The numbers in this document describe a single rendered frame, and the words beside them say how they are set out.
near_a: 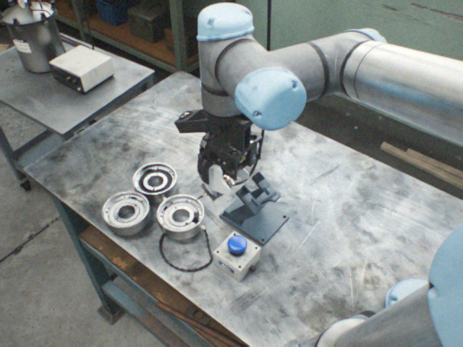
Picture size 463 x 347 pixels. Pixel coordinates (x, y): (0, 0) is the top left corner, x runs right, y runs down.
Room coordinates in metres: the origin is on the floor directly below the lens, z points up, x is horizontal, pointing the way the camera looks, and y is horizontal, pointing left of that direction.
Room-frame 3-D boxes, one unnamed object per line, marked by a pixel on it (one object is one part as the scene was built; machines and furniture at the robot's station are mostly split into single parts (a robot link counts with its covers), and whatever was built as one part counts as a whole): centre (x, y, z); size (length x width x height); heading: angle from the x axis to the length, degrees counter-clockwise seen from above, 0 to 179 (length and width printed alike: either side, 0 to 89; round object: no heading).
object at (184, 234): (0.58, 0.11, 0.82); 0.10 x 0.10 x 0.04
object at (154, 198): (0.68, 0.18, 0.82); 0.10 x 0.10 x 0.04
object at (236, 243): (0.48, -0.01, 0.85); 0.04 x 0.04 x 0.05
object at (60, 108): (1.40, 0.69, 0.34); 0.67 x 0.46 x 0.68; 56
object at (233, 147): (0.53, 0.00, 1.11); 0.09 x 0.08 x 0.12; 51
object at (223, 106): (0.54, 0.01, 1.19); 0.08 x 0.08 x 0.05
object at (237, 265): (0.47, -0.02, 0.82); 0.08 x 0.07 x 0.05; 52
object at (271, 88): (0.45, -0.05, 1.26); 0.11 x 0.11 x 0.08; 26
